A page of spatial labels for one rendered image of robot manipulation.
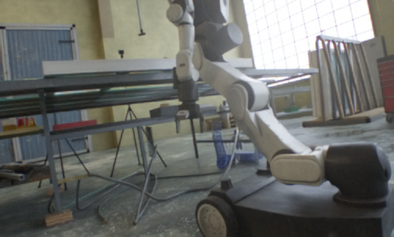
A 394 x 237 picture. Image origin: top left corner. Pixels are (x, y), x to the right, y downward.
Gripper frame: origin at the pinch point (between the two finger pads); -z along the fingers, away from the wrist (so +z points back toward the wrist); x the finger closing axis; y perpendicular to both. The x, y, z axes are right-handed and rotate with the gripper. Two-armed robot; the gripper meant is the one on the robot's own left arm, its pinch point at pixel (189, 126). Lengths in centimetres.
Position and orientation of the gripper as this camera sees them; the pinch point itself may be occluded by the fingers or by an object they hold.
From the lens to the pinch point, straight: 106.3
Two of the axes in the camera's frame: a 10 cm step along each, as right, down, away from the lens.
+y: -3.5, 0.0, -9.4
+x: -9.4, 0.4, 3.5
